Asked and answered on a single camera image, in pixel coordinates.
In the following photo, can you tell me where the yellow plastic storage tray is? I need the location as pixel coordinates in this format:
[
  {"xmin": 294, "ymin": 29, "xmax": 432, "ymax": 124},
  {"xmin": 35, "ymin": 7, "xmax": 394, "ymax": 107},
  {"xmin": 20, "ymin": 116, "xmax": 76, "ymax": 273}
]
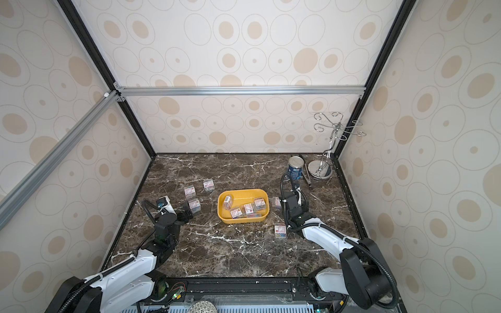
[{"xmin": 217, "ymin": 189, "xmax": 270, "ymax": 224}]

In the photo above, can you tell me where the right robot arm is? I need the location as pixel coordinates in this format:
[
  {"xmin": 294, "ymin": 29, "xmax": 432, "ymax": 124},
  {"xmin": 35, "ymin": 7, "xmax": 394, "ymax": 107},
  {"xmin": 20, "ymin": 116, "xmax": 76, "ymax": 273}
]
[{"xmin": 280, "ymin": 173, "xmax": 400, "ymax": 310}]

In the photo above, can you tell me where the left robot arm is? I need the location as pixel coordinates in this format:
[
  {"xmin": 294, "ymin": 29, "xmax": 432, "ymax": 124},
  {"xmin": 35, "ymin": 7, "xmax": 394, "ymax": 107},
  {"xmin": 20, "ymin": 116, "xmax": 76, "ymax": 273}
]
[{"xmin": 46, "ymin": 209, "xmax": 193, "ymax": 312}]

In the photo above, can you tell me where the black tool on table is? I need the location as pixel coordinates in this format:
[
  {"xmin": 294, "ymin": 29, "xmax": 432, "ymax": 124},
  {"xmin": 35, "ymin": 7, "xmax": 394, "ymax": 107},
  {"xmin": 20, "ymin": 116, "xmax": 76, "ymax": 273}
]
[{"xmin": 299, "ymin": 154, "xmax": 312, "ymax": 187}]

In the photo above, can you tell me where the blue tin can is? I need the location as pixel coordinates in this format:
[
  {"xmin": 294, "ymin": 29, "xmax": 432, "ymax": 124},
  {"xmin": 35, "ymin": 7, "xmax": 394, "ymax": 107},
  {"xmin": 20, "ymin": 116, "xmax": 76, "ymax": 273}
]
[{"xmin": 288, "ymin": 156, "xmax": 305, "ymax": 181}]

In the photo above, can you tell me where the chrome hook stand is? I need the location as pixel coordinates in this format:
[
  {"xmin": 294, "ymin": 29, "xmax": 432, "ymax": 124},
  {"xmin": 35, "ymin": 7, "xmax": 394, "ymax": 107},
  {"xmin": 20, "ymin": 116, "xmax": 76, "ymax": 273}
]
[{"xmin": 307, "ymin": 112, "xmax": 367, "ymax": 180}]

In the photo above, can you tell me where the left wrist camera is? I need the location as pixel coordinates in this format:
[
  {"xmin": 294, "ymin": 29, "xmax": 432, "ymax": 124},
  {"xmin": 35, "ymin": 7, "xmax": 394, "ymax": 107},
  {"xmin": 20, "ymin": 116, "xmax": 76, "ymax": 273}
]
[{"xmin": 156, "ymin": 196, "xmax": 176, "ymax": 215}]

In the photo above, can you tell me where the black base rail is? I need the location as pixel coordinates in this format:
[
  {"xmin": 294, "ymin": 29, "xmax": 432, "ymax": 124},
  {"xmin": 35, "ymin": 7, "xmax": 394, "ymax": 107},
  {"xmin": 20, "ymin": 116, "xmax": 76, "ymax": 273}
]
[{"xmin": 70, "ymin": 276, "xmax": 408, "ymax": 313}]

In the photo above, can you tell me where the horizontal aluminium rail back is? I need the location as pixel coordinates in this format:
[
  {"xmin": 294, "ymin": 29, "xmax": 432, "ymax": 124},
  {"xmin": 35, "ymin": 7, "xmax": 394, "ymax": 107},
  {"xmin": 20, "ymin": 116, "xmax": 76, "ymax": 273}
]
[{"xmin": 118, "ymin": 86, "xmax": 365, "ymax": 97}]

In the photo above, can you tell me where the aluminium rail left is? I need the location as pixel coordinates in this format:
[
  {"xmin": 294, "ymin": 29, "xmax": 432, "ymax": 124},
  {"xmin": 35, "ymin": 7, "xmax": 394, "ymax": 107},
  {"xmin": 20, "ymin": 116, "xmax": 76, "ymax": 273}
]
[{"xmin": 1, "ymin": 91, "xmax": 118, "ymax": 228}]

